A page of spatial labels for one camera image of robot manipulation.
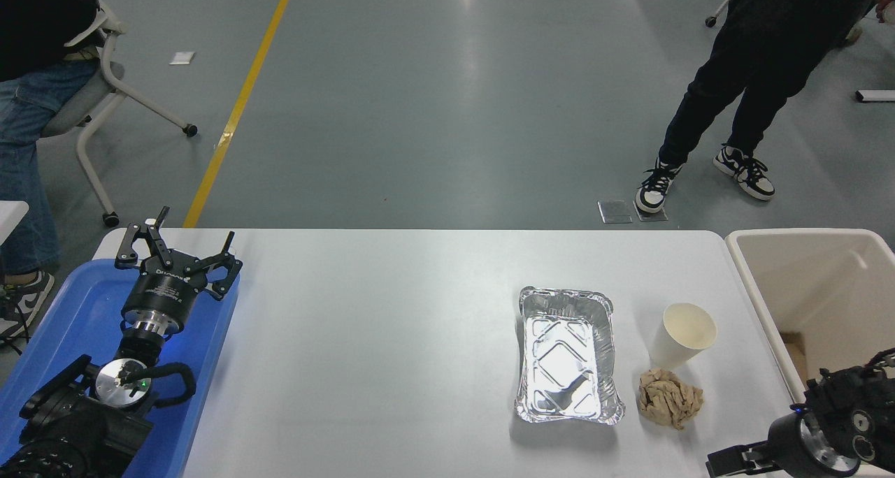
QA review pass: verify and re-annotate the cream paper cup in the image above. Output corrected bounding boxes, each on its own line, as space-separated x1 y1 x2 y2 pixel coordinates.
649 303 717 370

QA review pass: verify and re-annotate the blue plastic tray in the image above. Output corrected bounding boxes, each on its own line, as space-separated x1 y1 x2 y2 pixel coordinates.
0 258 241 478

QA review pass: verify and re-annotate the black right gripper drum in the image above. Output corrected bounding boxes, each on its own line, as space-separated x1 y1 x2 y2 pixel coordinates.
767 413 819 477

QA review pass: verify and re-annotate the standing person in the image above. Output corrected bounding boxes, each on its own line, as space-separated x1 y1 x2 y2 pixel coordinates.
635 0 895 215

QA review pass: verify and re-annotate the crumpled tan paper ball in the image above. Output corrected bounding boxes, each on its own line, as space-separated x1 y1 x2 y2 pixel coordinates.
637 368 704 430

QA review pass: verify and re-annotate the large pale plastic bin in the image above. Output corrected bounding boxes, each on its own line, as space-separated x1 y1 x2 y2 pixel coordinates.
725 228 895 478

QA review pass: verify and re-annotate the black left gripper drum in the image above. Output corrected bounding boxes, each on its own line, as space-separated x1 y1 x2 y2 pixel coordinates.
122 253 210 324

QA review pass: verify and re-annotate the rectangular foil tray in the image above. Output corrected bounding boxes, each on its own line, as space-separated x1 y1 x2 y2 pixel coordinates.
515 287 625 425

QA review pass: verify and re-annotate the small white table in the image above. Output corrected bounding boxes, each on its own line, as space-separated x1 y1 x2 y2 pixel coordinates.
0 201 30 245

